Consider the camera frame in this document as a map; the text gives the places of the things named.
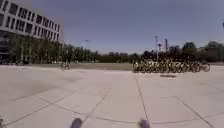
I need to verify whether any row of trees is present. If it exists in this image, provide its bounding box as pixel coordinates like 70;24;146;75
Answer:
9;33;224;65

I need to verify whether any grey stone slab plaza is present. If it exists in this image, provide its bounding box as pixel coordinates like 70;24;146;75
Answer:
0;64;224;128

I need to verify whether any person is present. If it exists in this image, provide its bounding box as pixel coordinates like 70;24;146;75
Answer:
60;55;72;71

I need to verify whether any tall light mast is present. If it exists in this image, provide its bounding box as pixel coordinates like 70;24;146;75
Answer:
153;35;159;61

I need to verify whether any row of yellow bicycles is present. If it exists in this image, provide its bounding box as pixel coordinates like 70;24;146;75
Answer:
130;57;212;74

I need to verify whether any dark tower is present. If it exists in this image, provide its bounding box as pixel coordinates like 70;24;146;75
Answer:
163;38;169;54

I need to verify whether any robot's own part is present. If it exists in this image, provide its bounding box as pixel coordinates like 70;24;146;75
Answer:
69;117;84;128
138;118;151;128

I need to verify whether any pale multi-storey building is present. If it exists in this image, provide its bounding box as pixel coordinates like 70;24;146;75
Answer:
0;0;63;65

